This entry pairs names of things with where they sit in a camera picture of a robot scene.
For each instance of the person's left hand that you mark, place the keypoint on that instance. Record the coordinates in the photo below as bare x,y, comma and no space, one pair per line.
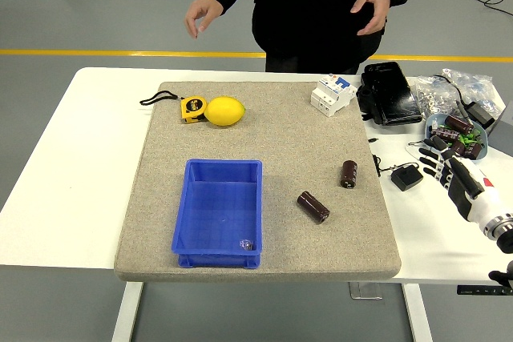
380,1

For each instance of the person's right hand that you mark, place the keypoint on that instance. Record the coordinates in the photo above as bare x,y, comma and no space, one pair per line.
204,11

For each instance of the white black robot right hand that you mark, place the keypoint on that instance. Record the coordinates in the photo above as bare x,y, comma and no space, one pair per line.
487,198

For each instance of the blue plastic box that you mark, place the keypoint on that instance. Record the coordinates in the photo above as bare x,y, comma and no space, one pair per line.
218,214

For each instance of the light blue bowl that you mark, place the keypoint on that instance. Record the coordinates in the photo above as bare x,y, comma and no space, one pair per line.
483,150

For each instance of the green plastic parts pile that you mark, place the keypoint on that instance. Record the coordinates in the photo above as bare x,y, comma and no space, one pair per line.
469,138

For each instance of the person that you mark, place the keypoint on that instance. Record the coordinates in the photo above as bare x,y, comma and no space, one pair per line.
304,17

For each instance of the small black power adapter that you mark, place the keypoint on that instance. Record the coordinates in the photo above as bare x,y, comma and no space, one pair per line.
406,178

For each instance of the black power brick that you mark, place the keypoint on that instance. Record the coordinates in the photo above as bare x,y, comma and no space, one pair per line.
481,114

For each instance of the thin grey probe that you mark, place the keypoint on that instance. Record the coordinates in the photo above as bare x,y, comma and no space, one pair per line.
461,109

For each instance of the black table control panel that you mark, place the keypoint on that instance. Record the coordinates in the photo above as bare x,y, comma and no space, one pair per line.
481,290

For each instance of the black wrapped case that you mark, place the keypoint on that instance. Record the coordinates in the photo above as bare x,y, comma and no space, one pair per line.
390,95

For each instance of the yellow tape measure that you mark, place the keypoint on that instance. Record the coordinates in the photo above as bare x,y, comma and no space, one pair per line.
192,107

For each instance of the yellow lemon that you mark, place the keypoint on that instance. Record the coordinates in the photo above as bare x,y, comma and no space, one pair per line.
224,111

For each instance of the clear bag of metal washers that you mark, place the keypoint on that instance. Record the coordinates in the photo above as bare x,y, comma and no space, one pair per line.
429,95

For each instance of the white blue circuit breaker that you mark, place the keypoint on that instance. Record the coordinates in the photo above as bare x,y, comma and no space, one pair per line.
330,95

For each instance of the clear bag of bluish parts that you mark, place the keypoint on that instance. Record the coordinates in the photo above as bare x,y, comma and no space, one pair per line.
477,85

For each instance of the white table leg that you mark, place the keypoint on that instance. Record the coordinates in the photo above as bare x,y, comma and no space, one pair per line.
126,310
418,314

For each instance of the grey-brown mat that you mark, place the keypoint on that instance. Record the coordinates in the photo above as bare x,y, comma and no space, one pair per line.
300,142

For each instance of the white table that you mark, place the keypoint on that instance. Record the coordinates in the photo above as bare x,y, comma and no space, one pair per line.
72,182

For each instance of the small clear item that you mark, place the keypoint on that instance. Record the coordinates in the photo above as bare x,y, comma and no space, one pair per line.
246,244

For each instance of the metal bracket under table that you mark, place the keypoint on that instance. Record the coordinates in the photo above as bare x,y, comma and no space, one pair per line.
364,291

